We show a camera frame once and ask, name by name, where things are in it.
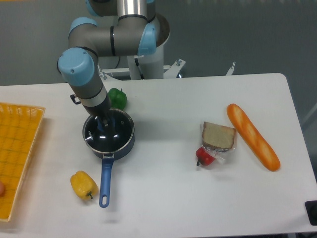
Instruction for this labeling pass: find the red bell pepper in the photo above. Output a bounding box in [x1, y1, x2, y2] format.
[196, 147, 215, 166]

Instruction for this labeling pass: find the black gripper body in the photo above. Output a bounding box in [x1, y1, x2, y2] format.
[70, 94, 111, 118]

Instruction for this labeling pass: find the blue saucepan with handle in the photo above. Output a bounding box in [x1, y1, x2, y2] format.
[82, 107, 136, 208]

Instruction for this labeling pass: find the glass pot lid blue knob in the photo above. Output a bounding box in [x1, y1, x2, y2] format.
[82, 108, 134, 153]

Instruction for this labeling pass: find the wrapped bread slice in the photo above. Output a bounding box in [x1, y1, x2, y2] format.
[201, 121, 236, 164]

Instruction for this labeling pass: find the black device at table edge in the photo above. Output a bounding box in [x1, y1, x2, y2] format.
[305, 200, 317, 226]

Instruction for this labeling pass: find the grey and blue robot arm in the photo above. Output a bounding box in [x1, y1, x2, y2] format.
[57, 0, 157, 124]

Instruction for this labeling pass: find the yellow woven basket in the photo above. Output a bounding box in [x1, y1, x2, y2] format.
[0, 102, 45, 222]

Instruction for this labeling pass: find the green bell pepper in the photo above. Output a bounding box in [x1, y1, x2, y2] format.
[108, 88, 127, 110]

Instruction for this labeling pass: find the yellow bell pepper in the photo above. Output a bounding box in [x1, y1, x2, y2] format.
[70, 171, 99, 200]

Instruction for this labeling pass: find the orange baguette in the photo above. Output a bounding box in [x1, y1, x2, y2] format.
[226, 104, 281, 172]

